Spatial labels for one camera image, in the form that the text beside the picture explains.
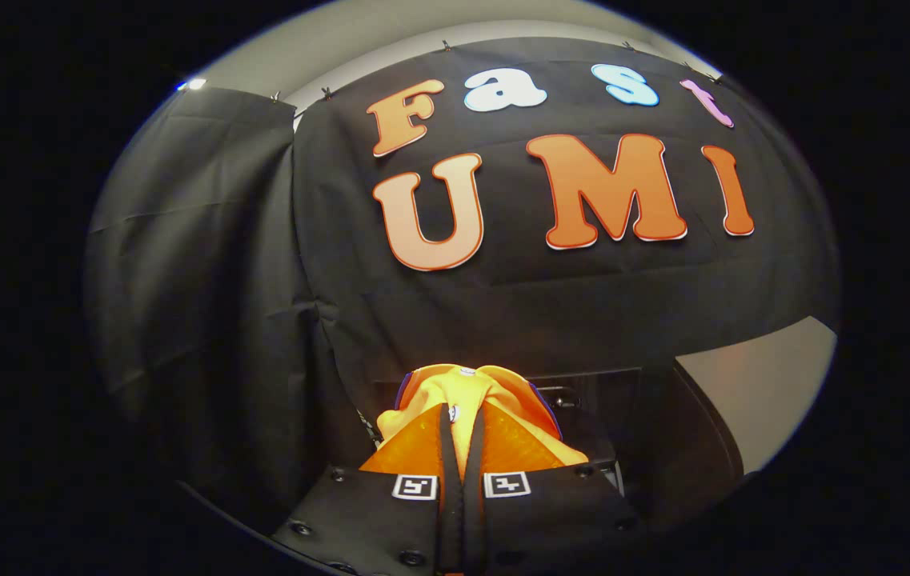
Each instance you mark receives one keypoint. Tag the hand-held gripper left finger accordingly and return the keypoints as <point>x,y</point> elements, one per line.
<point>448,496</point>

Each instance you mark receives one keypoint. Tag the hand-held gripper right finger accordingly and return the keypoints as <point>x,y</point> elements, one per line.
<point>475,496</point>

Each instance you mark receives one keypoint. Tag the yellow polo shirt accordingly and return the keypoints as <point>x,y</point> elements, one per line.
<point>454,384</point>

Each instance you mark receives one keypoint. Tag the black backdrop cloth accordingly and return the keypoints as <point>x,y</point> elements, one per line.
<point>262,280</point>

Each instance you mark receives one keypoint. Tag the ceiling strip light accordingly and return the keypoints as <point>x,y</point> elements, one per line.
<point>192,84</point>

